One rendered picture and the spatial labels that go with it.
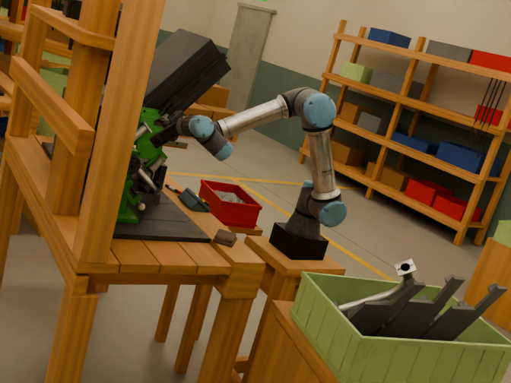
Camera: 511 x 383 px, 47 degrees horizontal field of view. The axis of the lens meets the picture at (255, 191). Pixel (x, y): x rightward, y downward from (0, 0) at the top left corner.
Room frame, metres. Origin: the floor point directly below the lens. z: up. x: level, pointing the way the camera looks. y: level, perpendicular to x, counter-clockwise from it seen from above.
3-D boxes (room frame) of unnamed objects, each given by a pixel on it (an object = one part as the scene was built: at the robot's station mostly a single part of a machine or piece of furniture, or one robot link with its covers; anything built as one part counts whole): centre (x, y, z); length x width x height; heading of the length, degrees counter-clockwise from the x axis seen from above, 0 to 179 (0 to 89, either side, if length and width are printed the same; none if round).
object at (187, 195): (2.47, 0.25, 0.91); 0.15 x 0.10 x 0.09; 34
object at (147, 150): (2.44, 0.51, 1.17); 0.13 x 0.12 x 0.20; 34
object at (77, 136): (2.25, 0.90, 1.23); 1.30 x 0.05 x 0.09; 34
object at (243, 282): (2.62, 0.37, 0.82); 1.50 x 0.14 x 0.15; 34
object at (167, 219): (2.46, 0.60, 0.89); 1.10 x 0.42 x 0.02; 34
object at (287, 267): (2.40, -0.24, 0.83); 0.32 x 0.32 x 0.04; 36
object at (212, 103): (8.92, 1.20, 0.37); 1.20 x 0.80 x 0.74; 138
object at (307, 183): (2.39, -0.24, 1.11); 0.13 x 0.12 x 0.14; 24
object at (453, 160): (7.92, -1.64, 1.10); 3.01 x 0.55 x 2.20; 40
